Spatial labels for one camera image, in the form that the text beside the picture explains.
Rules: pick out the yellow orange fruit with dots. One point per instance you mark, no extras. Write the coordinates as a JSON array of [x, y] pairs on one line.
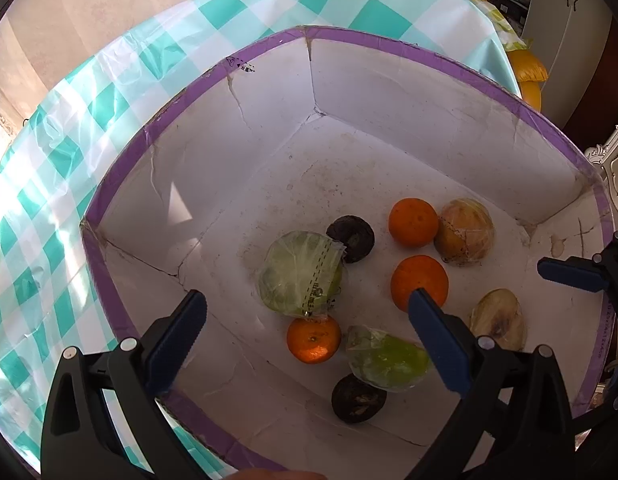
[[464, 232]]

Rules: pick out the white box with purple rim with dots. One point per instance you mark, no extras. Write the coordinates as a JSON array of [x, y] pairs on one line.
[[389, 125]]

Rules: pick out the orange tangerine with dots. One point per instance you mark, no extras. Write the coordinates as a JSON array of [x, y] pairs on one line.
[[413, 222], [419, 282], [314, 339]]

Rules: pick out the green pink checked plastic tablecloth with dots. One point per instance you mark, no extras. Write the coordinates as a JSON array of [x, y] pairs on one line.
[[64, 185]]

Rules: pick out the pale brown fruit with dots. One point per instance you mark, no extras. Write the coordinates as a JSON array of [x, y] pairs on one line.
[[499, 317]]

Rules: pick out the yellow sofa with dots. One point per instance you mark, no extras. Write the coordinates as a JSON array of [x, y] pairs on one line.
[[531, 72]]

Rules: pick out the white cabinet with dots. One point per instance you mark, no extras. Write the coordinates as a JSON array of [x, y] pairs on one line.
[[564, 35]]

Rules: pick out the small green fruit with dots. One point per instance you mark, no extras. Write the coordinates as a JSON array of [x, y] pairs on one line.
[[384, 357]]

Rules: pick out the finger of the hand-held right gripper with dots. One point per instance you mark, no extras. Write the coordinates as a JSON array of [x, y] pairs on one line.
[[571, 272]]

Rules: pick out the large pale green fruit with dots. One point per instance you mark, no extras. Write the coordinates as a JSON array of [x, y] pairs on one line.
[[299, 272]]

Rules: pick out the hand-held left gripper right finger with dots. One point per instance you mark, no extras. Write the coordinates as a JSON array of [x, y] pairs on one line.
[[439, 340]]

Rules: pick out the dark brown wrinkled fruit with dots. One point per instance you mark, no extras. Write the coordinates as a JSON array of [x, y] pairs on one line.
[[351, 239], [358, 399]]

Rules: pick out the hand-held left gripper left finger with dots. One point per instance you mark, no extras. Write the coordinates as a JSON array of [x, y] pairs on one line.
[[176, 345]]

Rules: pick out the ornate white furniture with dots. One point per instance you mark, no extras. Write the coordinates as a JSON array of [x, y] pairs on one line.
[[614, 160]]

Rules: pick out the green patterned white cloth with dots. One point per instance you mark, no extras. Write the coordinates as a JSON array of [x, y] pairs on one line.
[[499, 22]]

